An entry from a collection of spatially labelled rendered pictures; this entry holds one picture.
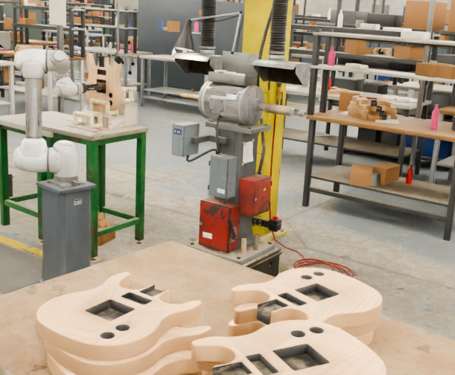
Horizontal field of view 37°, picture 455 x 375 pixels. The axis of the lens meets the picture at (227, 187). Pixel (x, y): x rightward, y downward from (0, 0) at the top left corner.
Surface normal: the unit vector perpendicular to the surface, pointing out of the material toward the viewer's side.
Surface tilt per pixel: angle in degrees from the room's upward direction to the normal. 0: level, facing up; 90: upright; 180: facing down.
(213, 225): 90
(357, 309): 0
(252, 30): 90
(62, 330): 0
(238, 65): 90
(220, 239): 90
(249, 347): 0
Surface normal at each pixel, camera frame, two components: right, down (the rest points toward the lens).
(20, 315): 0.05, -0.96
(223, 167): -0.58, 0.18
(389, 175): 0.77, 0.21
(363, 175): -0.25, 0.24
